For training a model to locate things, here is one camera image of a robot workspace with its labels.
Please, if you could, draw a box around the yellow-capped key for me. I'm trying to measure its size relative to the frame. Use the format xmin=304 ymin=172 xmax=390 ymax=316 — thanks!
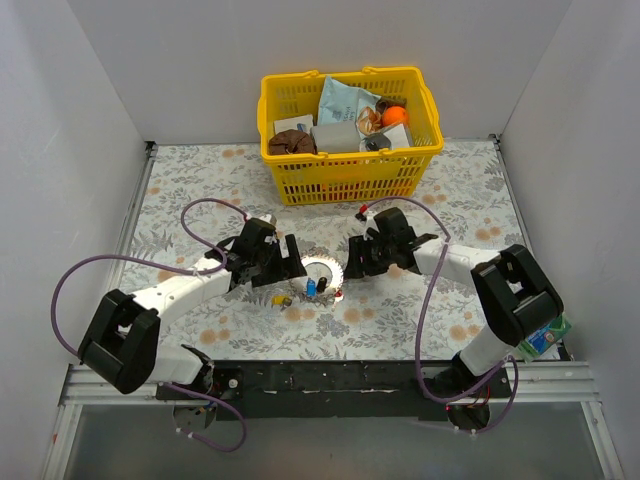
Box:
xmin=271 ymin=295 xmax=293 ymax=308

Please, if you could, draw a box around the black-capped key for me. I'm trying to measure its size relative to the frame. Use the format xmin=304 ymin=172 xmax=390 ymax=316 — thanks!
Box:
xmin=316 ymin=277 xmax=328 ymax=293

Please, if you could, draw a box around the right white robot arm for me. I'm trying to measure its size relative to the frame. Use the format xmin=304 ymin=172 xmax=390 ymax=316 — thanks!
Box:
xmin=344 ymin=206 xmax=564 ymax=398

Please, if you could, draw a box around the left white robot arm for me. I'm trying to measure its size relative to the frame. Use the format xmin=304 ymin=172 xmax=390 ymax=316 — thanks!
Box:
xmin=78 ymin=218 xmax=307 ymax=400

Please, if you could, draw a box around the yellow plastic basket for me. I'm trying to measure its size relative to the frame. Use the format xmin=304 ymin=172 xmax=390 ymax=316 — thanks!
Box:
xmin=257 ymin=66 xmax=444 ymax=205

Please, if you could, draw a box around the floral patterned table mat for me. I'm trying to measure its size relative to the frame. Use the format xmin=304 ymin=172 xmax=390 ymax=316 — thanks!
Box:
xmin=112 ymin=140 xmax=527 ymax=360

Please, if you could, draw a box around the white packet with black item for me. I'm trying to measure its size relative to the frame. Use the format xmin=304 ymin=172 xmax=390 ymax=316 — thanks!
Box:
xmin=359 ymin=123 xmax=414 ymax=152

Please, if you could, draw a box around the grey box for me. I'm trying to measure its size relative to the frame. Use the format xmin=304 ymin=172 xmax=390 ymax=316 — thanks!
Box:
xmin=310 ymin=122 xmax=361 ymax=154

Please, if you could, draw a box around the clear wrapped pastry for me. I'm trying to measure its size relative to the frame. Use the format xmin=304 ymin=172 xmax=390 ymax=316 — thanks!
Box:
xmin=356 ymin=107 xmax=383 ymax=136

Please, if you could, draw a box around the orange fruit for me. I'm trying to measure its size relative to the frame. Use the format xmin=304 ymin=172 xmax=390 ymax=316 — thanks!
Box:
xmin=381 ymin=106 xmax=409 ymax=127

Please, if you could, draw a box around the white box in basket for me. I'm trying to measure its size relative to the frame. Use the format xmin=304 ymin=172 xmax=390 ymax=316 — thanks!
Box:
xmin=274 ymin=114 xmax=314 ymax=135

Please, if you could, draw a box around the light blue snack bag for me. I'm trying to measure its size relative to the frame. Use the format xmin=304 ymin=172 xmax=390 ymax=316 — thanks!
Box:
xmin=317 ymin=76 xmax=380 ymax=125

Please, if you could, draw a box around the green blue box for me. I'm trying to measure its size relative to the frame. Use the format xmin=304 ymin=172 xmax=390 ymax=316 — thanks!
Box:
xmin=517 ymin=314 xmax=571 ymax=362

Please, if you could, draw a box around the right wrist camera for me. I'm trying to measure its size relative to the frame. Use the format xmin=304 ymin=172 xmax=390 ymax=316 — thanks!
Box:
xmin=355 ymin=204 xmax=378 ymax=227

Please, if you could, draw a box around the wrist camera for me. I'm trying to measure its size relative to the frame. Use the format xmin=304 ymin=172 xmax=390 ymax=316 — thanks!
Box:
xmin=355 ymin=204 xmax=378 ymax=227
xmin=259 ymin=214 xmax=277 ymax=226

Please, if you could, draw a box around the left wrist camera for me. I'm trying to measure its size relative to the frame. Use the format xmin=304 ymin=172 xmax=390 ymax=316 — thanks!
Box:
xmin=259 ymin=214 xmax=277 ymax=226

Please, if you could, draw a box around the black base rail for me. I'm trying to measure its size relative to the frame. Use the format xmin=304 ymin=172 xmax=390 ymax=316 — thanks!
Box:
xmin=180 ymin=360 xmax=512 ymax=424

